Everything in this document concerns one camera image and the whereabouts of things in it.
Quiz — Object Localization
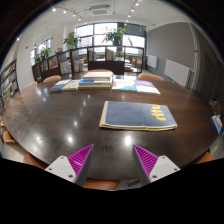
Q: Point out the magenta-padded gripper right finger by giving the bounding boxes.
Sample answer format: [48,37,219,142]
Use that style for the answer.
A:
[132,143,182,188]

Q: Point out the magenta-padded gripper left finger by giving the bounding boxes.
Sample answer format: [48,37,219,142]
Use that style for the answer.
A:
[44,143,95,188]

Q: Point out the grey towel with yellow print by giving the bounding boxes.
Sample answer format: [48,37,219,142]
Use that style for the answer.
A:
[98,100,179,132]

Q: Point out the blue and red book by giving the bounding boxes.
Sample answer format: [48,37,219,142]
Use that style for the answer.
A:
[211,114,224,135]

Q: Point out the purple and white book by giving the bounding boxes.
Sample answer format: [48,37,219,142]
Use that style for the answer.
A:
[133,79,162,96]

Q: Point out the illustrated cyan book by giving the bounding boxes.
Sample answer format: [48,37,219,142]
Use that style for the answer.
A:
[111,78,138,93]

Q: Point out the stack of white books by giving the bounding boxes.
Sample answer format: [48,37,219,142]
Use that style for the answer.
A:
[77,71,114,90]

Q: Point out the large white radiator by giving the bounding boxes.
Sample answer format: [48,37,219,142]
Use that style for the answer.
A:
[163,59,194,88]

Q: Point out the small white radiator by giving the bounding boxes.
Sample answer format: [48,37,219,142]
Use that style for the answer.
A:
[145,54,159,70]

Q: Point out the dark low shelf unit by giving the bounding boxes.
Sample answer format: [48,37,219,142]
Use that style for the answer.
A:
[31,45,146,83]

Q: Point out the small potted plant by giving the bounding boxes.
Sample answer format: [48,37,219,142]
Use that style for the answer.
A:
[34,47,54,63]

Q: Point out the medium potted plant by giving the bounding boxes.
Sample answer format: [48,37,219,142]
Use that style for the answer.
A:
[62,35,81,49]

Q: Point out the large potted plant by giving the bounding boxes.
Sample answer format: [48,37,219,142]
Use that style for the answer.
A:
[104,26,128,47]

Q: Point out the ceiling spot lights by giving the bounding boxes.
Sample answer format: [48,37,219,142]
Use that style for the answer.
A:
[49,1,141,21]

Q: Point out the ceiling air conditioner unit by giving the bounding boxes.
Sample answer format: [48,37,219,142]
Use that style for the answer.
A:
[89,4,112,16]

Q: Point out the tall wall bookshelf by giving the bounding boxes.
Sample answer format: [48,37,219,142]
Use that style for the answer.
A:
[0,59,19,108]

